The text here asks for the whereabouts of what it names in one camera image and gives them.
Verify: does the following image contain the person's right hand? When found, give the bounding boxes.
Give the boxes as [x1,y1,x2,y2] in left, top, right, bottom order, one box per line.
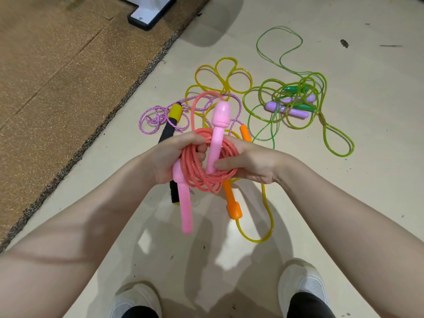
[213,136,283,186]

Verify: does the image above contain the person's left hand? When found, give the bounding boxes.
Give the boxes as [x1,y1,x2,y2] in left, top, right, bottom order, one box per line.
[150,131,208,187]

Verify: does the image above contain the pink jump rope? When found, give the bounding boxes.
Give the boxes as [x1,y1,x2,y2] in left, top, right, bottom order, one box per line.
[172,91,240,235]

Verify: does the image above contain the person's left forearm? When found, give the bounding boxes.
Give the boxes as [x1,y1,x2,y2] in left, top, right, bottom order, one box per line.
[0,150,156,318]

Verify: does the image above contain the person's right forearm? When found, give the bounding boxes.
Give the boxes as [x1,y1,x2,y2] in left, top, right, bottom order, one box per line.
[274,155,424,318]

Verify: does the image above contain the white black furniture base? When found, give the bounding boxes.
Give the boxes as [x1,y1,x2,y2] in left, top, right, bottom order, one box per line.
[114,0,177,31]

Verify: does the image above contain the person's right white shoe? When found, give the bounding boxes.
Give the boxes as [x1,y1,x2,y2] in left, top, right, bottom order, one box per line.
[278,258,329,318]

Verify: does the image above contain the person's white shoe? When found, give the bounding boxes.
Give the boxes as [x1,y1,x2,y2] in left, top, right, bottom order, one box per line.
[110,283,163,318]
[278,258,329,318]

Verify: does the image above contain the brown cork floor mat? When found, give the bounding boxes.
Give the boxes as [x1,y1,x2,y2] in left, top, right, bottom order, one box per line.
[0,0,212,254]

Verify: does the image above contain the person's left white shoe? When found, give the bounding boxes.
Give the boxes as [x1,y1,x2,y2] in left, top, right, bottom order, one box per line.
[110,283,163,318]

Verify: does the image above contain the person's right black trouser leg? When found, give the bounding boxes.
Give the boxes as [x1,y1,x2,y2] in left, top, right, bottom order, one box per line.
[286,292,336,318]

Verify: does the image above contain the person's black trouser leg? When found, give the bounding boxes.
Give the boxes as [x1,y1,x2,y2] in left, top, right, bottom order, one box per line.
[286,292,336,318]
[121,306,160,318]

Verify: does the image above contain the person's left black trouser leg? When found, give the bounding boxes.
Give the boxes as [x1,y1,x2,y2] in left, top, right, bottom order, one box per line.
[121,306,160,318]

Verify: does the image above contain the purple braided rope black handles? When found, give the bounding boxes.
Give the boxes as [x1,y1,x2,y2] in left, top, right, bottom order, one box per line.
[138,93,246,206]

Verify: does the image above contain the yellow jump rope orange handles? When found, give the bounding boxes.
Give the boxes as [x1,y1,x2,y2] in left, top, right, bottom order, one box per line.
[184,57,275,244]

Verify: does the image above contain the lime jump rope purple handles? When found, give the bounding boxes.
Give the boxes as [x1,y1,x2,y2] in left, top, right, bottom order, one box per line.
[242,72,355,158]

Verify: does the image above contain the green jump rope green handles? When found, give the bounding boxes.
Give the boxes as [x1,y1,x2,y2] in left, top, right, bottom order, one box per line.
[256,26,320,143]

